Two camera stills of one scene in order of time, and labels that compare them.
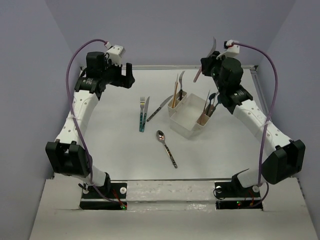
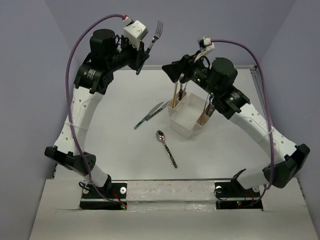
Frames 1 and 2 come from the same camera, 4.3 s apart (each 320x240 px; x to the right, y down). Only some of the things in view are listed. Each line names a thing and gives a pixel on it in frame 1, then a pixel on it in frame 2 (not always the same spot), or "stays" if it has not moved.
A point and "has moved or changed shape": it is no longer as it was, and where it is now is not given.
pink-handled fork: [199, 71] has moved or changed shape
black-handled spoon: [161, 136] stays
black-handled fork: [181, 90] stays
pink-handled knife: [206, 104] stays
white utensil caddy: [188, 114] stays
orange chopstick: [175, 95] stays
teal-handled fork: [142, 105] to [159, 29]
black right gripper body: [213, 67] to [196, 71]
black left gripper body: [113, 75] to [127, 54]
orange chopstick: [174, 94] stays
